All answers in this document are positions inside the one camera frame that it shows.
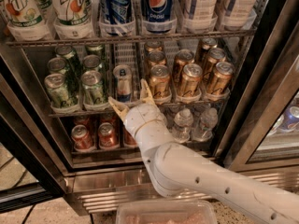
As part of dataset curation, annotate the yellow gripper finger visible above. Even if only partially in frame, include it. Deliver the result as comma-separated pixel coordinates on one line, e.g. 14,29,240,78
140,78,155,105
108,96,130,121

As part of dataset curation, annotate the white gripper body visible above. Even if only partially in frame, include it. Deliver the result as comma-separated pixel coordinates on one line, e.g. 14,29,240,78
123,104,168,134

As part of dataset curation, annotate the red bull can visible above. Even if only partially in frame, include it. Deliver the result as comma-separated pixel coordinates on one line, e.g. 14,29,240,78
113,64,133,103

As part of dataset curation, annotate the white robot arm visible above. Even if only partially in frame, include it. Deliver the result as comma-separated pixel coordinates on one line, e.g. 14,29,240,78
108,80,299,224

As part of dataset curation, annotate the front left gold can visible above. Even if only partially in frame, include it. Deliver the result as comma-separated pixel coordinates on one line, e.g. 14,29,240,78
149,65,170,99

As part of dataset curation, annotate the gold can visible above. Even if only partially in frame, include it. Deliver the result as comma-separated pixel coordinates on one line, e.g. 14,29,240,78
177,63,203,97
147,50,167,69
206,62,235,95
172,49,194,83
144,41,163,54
149,65,170,99
203,48,226,80
195,37,218,63

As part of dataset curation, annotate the front right orange can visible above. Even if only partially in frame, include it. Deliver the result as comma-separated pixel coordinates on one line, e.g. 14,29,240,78
123,129,137,147

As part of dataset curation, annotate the orange can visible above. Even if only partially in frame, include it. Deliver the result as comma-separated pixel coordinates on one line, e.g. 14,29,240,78
123,129,137,147
71,125,94,151
98,122,119,149

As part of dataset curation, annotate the front middle orange can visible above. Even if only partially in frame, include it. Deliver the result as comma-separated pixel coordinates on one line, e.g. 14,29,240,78
98,122,119,149

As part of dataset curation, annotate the green can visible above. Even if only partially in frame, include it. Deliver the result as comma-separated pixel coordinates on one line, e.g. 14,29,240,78
83,54,106,74
55,46,81,74
48,57,74,77
85,45,106,60
81,70,107,105
44,73,78,108

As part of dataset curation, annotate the middle left gold can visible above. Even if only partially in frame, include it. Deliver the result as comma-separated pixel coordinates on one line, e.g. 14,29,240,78
147,50,167,69

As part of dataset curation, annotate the front left orange can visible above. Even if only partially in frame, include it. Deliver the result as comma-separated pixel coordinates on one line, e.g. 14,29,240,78
71,125,94,151

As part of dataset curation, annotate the front middle gold can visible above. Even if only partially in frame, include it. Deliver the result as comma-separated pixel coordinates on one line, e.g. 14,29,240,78
177,63,203,97

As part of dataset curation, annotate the back left gold can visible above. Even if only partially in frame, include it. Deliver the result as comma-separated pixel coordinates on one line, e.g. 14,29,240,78
144,41,163,54

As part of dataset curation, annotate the middle centre gold can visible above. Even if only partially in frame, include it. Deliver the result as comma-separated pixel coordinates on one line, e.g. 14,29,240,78
172,49,194,83

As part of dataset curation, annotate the front left green can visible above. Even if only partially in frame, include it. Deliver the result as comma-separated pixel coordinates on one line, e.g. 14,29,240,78
44,73,78,108

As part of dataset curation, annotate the middle left green can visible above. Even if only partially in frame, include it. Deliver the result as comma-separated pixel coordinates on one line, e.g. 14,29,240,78
48,57,74,77

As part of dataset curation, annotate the back left green can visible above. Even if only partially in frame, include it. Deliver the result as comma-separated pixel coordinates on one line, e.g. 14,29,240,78
55,46,81,74

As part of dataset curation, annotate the middle right gold can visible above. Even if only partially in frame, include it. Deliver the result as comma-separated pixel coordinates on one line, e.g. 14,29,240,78
203,48,226,80

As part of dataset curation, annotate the front right gold can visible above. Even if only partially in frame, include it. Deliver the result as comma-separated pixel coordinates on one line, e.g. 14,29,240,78
206,62,235,95

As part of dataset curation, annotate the back right gold can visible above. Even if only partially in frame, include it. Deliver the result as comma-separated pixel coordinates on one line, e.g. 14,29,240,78
195,37,218,63

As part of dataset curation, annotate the steel fridge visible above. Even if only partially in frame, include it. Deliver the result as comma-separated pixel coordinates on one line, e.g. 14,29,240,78
0,0,299,215

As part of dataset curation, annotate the blue can behind glass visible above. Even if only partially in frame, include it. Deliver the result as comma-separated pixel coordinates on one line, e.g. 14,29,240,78
278,105,299,133

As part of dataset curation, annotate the middle water bottle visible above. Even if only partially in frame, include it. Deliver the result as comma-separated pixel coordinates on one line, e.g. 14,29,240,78
172,108,193,143

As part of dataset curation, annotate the clear plastic container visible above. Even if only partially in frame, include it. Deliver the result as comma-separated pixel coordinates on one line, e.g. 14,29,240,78
116,200,218,224

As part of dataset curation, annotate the left white carton bottle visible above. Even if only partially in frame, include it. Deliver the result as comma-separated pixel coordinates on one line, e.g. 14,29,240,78
182,0,217,32

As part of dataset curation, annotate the white carton bottle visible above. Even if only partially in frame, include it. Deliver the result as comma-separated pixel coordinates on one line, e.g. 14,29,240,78
182,0,217,32
221,0,256,31

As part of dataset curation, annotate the right pepsi bottle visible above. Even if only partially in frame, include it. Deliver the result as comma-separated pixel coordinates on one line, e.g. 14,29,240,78
141,0,174,34

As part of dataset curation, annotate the pepsi bottle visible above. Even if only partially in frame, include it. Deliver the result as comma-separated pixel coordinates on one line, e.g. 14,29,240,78
99,0,135,36
141,0,174,34

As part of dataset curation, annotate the left pepsi bottle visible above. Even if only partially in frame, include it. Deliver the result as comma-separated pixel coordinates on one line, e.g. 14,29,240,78
99,0,135,36

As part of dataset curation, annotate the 7up bottle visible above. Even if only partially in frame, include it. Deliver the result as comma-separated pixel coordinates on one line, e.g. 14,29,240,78
2,0,50,41
52,0,93,39

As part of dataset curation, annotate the right white carton bottle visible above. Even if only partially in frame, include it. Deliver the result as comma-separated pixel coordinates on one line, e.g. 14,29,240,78
221,0,256,31

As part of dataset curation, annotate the left 7up bottle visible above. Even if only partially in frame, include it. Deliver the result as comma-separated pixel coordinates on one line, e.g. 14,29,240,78
2,0,50,41

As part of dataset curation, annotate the middle wire shelf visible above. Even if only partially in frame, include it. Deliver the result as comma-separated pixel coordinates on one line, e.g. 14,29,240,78
50,99,225,118

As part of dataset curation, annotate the wire shelf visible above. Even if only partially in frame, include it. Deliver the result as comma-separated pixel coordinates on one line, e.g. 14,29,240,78
50,99,225,118
5,29,256,48

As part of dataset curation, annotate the upper wire shelf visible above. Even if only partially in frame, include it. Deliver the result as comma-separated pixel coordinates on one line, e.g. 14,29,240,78
5,29,256,48

